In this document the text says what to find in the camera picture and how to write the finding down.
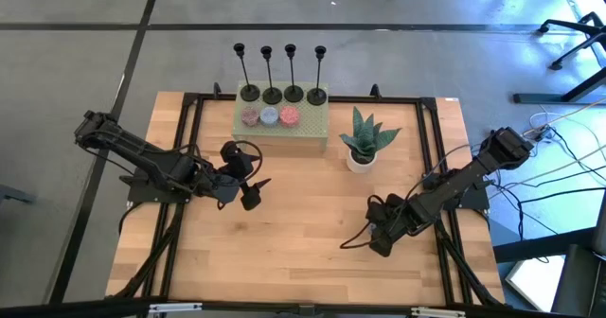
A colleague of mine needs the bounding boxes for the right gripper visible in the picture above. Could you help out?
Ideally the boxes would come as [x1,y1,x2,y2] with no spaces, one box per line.
[365,192,419,258]

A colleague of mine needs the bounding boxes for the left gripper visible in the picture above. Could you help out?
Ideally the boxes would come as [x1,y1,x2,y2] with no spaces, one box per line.
[204,140,273,212]

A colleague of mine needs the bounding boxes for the light blue patterned candle tin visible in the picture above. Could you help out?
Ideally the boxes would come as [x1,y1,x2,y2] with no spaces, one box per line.
[258,106,280,128]

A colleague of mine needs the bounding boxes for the black candlestick holder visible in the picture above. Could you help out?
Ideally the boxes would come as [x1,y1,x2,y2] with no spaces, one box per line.
[282,43,305,104]
[306,44,329,107]
[259,45,284,106]
[232,42,261,103]

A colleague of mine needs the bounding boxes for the white plant pot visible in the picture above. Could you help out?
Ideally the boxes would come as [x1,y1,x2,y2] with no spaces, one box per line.
[346,148,379,174]

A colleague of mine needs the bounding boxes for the green perforated metal shelf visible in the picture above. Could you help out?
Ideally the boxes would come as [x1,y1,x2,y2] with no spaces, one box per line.
[230,79,330,154]

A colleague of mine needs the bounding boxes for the green snake plant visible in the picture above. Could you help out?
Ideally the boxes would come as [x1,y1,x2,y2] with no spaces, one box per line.
[338,105,402,164]

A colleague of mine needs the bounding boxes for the black floor beam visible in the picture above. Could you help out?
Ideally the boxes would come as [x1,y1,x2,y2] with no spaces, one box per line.
[491,226,598,263]

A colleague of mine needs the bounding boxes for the white panel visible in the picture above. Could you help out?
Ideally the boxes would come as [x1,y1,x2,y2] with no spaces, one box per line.
[504,255,565,312]

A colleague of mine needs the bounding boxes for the dark grey chair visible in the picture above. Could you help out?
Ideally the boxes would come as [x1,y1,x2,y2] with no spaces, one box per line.
[551,194,606,318]

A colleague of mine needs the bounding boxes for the black desk foot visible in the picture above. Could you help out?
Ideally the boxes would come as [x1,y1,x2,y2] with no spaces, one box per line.
[512,66,606,105]

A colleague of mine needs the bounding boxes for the dark chair leg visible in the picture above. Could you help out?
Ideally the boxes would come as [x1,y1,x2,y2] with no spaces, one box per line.
[0,183,38,205]

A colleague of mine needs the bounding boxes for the black office chair base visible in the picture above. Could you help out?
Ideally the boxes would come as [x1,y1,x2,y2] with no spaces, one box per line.
[536,10,606,71]

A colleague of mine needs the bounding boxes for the black cable bundle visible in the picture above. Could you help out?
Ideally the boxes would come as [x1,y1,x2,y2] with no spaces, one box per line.
[116,203,184,300]
[434,213,504,306]

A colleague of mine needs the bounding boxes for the silver metal bracket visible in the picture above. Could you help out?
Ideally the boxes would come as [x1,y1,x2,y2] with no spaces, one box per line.
[410,306,468,318]
[148,302,204,315]

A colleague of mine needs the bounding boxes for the black aluminium table frame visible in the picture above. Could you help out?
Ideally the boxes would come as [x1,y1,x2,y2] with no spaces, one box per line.
[113,81,506,308]

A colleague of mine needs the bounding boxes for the black floor cables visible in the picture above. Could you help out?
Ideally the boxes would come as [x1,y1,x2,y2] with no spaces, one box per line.
[487,126,606,265]

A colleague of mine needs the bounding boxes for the white floor cable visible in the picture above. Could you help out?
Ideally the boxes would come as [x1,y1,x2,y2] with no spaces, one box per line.
[525,110,606,142]

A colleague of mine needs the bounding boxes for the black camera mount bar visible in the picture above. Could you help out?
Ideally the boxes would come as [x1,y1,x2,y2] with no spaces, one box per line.
[0,297,606,318]

